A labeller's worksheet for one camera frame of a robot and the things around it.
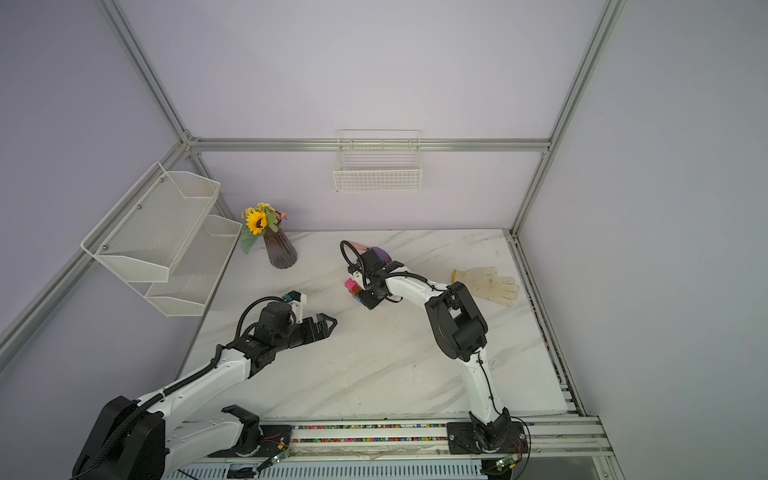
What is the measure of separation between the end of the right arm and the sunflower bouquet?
0.95ft

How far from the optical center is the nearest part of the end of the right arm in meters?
0.73

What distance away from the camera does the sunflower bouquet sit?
90 cm
